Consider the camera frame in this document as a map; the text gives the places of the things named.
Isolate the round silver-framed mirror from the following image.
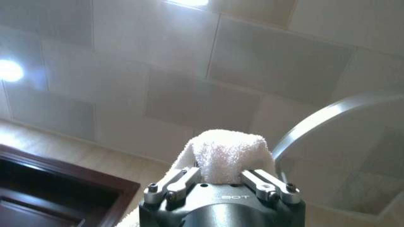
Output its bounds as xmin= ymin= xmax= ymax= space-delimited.
xmin=273 ymin=91 xmax=404 ymax=216

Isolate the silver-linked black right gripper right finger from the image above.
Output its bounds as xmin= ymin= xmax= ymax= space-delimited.
xmin=238 ymin=168 xmax=299 ymax=204

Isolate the white terry towel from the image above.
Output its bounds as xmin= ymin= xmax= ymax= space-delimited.
xmin=117 ymin=129 xmax=278 ymax=227

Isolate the dark brown wooden door frame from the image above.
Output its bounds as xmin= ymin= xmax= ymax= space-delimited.
xmin=0 ymin=144 xmax=141 ymax=227

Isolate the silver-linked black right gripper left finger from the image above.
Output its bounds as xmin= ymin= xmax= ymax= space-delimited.
xmin=142 ymin=166 xmax=202 ymax=204

